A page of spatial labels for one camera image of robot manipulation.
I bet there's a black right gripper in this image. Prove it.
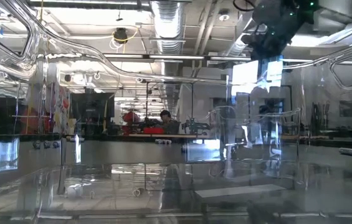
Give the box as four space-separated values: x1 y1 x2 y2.
240 18 292 62

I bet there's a linear ceiling light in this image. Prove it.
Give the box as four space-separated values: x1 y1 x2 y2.
103 54 145 59
149 55 206 60
209 56 252 62

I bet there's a person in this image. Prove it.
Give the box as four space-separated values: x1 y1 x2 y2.
159 109 181 135

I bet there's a wooden desk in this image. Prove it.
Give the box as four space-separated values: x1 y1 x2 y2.
128 133 211 139

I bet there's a red plastic bin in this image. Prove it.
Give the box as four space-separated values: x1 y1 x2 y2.
143 126 166 135

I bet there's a black round ceiling device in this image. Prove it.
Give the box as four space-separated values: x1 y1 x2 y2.
112 27 129 44

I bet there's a black computer monitor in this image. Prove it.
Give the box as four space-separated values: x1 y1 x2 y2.
70 92 116 125

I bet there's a floral patterned curtain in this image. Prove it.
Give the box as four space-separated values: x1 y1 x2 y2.
50 82 77 135

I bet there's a red board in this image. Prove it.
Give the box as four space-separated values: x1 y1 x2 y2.
19 107 49 134

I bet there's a smooth spiral silver duct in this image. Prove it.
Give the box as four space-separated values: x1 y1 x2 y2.
225 18 257 57

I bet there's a flexible ribbed silver duct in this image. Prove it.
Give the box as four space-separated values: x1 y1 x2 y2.
149 0 184 55

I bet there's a dark wall monitor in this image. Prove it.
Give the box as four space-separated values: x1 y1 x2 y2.
339 100 352 118

